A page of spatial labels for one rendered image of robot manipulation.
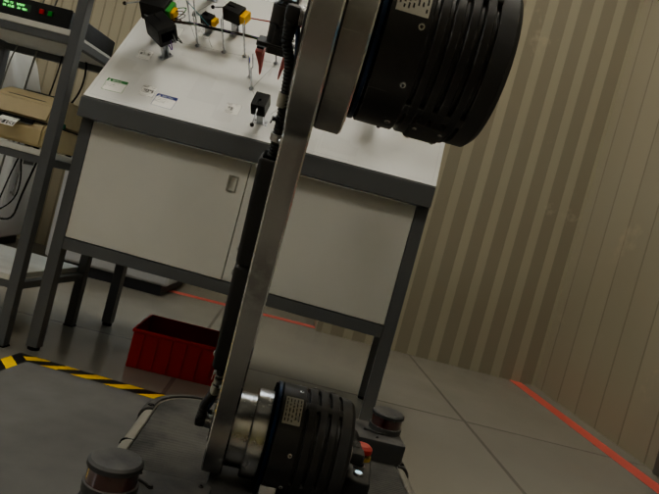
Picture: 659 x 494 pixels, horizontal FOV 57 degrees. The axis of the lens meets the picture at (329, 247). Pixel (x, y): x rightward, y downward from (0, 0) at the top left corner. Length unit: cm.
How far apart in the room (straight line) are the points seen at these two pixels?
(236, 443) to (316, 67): 56
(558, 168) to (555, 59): 68
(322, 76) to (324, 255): 140
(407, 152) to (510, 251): 210
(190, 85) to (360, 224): 75
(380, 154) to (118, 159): 86
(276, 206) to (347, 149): 128
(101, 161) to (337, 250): 84
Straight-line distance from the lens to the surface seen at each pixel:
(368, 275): 195
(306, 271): 196
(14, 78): 416
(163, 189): 207
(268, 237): 72
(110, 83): 220
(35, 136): 227
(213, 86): 215
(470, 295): 394
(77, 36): 222
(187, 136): 202
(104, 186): 215
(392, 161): 196
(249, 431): 92
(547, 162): 408
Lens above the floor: 68
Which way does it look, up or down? 2 degrees down
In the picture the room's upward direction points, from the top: 15 degrees clockwise
